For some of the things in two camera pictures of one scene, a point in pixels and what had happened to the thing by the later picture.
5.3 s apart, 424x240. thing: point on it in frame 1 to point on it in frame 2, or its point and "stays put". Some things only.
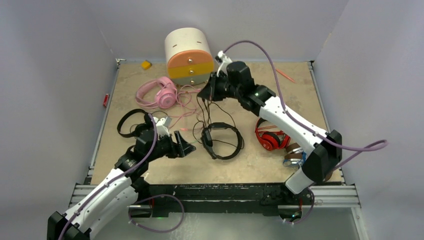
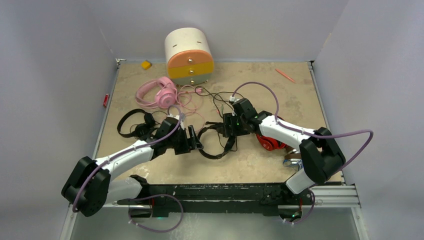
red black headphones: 271,140 stays put
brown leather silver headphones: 294,151 stays put
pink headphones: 166,95 stays put
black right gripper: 210,92 to 229,119
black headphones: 206,134 to 199,140
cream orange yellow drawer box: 189,56 stays put
